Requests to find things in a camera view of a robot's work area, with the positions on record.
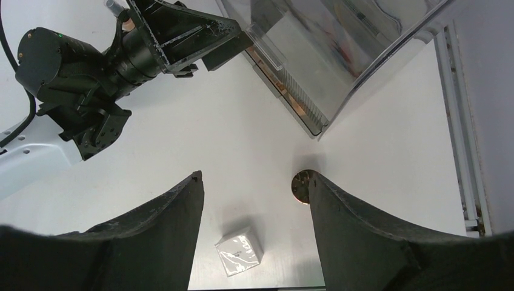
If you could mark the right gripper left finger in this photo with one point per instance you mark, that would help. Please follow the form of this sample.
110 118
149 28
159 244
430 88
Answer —
150 247

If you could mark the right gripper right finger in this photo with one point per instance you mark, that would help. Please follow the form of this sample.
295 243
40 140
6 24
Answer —
362 247

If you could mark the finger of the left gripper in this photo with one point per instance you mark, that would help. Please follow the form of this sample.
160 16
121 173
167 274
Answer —
224 53

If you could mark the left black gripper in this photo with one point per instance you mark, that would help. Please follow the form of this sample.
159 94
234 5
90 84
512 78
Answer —
78 86

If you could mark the clear acrylic organizer box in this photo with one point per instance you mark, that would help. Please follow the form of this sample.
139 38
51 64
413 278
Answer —
315 55

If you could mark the gold round jar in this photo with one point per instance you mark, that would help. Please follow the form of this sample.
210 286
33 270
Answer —
300 186

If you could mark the white cube box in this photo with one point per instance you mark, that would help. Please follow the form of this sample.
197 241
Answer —
239 251

